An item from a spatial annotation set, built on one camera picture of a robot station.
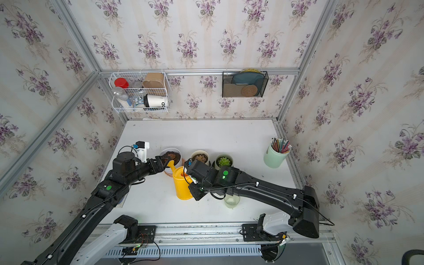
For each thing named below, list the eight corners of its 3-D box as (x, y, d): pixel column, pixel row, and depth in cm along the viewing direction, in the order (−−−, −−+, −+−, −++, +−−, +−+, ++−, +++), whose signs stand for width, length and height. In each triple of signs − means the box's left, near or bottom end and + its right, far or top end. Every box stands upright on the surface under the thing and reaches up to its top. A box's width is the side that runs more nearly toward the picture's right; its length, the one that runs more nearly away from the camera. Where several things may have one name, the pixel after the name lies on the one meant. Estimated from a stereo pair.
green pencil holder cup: (265, 168, 96) (273, 154, 85) (262, 152, 103) (268, 137, 92) (284, 168, 96) (294, 154, 85) (279, 152, 103) (288, 137, 92)
